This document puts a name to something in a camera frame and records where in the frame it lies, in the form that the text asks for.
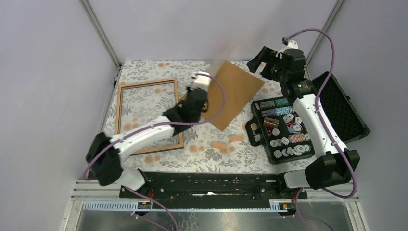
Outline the floral table cloth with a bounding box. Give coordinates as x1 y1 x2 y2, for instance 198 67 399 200
118 60 315 174

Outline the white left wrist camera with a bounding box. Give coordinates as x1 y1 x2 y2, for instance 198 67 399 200
190 71 212 91

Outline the wooden picture frame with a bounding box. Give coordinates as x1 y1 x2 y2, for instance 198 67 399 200
115 78 185 156

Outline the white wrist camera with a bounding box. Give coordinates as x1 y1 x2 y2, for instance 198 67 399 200
275 37 298 58
190 71 212 91

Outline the brown backing board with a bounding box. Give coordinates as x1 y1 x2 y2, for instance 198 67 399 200
179 60 266 132

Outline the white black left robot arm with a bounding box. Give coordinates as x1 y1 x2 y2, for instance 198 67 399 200
86 87 208 198

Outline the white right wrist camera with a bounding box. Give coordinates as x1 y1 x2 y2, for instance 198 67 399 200
275 37 298 58

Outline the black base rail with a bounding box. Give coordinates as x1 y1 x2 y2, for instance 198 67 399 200
119 171 298 209

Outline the small wooden block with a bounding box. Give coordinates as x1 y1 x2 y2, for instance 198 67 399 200
229 134 245 142
211 141 228 150

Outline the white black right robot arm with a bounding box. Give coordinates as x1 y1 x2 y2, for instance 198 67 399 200
247 46 360 198

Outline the black poker chip case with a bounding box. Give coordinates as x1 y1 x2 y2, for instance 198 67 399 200
245 76 370 164

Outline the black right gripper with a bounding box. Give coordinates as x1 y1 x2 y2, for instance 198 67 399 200
245 47 287 84

